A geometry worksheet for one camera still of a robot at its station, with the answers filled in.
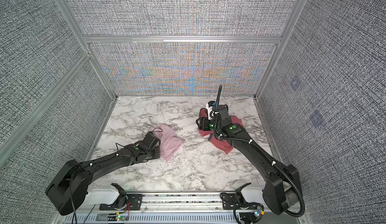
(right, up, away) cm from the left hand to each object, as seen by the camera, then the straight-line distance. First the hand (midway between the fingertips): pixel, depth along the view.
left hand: (158, 153), depth 88 cm
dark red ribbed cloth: (+39, +4, +4) cm, 39 cm away
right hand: (+24, +20, -7) cm, 32 cm away
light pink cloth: (+7, +5, 0) cm, 9 cm away
